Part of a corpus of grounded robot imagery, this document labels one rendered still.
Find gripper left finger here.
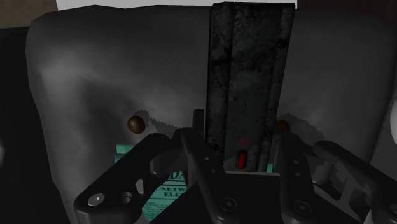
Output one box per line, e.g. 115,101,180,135
73,109,246,224

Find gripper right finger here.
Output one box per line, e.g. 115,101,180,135
275,131,397,224

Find teal printed book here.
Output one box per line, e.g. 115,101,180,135
114,143,274,223

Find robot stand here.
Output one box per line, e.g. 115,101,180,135
204,1,296,173

